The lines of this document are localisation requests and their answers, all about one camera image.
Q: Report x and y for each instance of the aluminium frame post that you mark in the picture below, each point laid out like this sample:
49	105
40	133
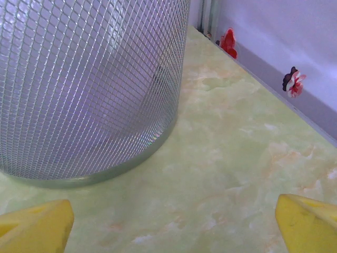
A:
213	15

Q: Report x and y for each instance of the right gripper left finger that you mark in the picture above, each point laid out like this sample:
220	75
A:
37	229

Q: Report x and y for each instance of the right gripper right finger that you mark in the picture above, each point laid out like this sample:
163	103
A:
308	226

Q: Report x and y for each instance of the aluminium frame side rail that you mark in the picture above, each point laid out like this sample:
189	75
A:
289	105

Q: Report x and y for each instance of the clear plastic bin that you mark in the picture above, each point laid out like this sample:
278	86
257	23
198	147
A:
79	79

